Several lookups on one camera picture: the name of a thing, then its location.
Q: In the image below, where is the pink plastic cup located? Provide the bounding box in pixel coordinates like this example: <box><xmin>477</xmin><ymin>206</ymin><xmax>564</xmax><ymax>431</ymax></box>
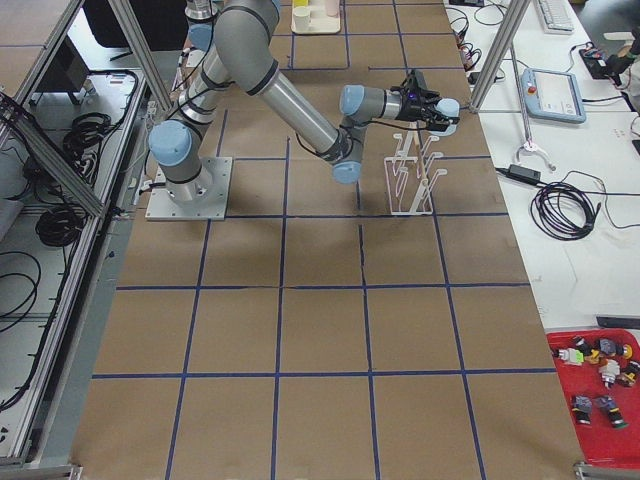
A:
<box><xmin>325</xmin><ymin>0</ymin><xmax>340</xmax><ymax>17</ymax></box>

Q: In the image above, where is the light blue plastic cup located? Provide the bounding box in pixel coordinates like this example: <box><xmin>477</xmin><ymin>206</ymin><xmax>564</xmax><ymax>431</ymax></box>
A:
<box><xmin>436</xmin><ymin>98</ymin><xmax>460</xmax><ymax>136</ymax></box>

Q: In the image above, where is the cream white plastic cup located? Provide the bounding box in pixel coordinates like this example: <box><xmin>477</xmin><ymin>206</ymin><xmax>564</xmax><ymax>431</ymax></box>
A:
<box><xmin>292</xmin><ymin>6</ymin><xmax>311</xmax><ymax>33</ymax></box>

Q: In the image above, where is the red parts bin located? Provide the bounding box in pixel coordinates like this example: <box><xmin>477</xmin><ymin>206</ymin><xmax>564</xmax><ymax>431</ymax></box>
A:
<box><xmin>547</xmin><ymin>329</ymin><xmax>639</xmax><ymax>469</ymax></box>

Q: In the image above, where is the white wire cup rack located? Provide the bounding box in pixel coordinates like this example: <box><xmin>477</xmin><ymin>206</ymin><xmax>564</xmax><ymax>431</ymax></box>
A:
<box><xmin>383</xmin><ymin>131</ymin><xmax>448</xmax><ymax>216</ymax></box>

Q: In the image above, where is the blue teach pendant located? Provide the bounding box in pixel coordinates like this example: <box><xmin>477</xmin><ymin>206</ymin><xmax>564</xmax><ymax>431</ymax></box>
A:
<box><xmin>520</xmin><ymin>68</ymin><xmax>586</xmax><ymax>124</ymax></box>

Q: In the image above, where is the white keyboard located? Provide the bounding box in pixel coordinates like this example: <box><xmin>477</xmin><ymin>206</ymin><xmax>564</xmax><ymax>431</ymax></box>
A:
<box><xmin>532</xmin><ymin>0</ymin><xmax>574</xmax><ymax>35</ymax></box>

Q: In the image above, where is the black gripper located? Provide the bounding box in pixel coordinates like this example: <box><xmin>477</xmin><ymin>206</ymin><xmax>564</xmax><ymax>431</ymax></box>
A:
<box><xmin>397</xmin><ymin>90</ymin><xmax>460</xmax><ymax>133</ymax></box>

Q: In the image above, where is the cream plastic tray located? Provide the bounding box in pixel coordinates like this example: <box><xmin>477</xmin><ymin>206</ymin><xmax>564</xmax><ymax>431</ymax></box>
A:
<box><xmin>291</xmin><ymin>0</ymin><xmax>341</xmax><ymax>35</ymax></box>

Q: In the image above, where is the coiled black cable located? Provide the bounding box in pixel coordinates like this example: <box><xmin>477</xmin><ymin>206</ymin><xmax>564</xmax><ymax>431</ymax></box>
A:
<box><xmin>529</xmin><ymin>169</ymin><xmax>640</xmax><ymax>241</ymax></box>

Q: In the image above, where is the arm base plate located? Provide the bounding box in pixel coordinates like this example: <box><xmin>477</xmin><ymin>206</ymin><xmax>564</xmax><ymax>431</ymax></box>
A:
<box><xmin>146</xmin><ymin>157</ymin><xmax>233</xmax><ymax>221</ymax></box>

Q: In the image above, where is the metal reacher grabber tool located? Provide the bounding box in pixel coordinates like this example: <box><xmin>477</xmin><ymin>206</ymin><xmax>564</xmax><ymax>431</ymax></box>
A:
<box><xmin>509</xmin><ymin>45</ymin><xmax>556</xmax><ymax>172</ymax></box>

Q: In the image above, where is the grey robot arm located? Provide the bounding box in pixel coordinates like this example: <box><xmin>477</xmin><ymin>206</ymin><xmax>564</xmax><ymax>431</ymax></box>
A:
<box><xmin>149</xmin><ymin>1</ymin><xmax>459</xmax><ymax>204</ymax></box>

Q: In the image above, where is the black power adapter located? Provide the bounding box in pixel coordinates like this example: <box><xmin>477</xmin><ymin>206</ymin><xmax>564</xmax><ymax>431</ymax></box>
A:
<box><xmin>496</xmin><ymin>164</ymin><xmax>541</xmax><ymax>186</ymax></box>

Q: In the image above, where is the aluminium frame post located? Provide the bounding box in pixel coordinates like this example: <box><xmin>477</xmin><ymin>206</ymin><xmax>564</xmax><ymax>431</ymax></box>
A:
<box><xmin>469</xmin><ymin>0</ymin><xmax>530</xmax><ymax>113</ymax></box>

